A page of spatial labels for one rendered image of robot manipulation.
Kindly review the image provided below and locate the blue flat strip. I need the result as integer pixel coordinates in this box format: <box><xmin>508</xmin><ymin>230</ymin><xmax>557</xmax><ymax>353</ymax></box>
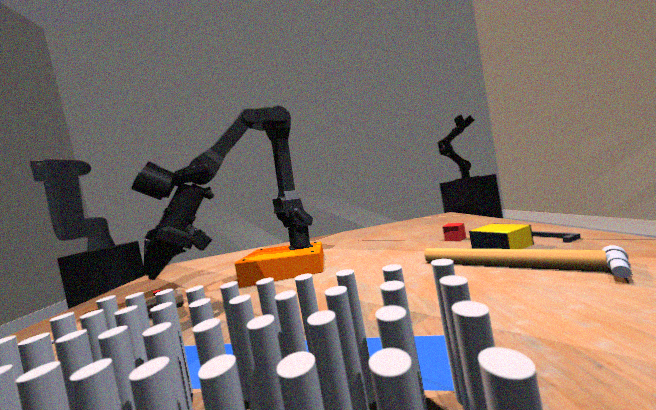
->
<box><xmin>184</xmin><ymin>335</ymin><xmax>454</xmax><ymax>391</ymax></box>

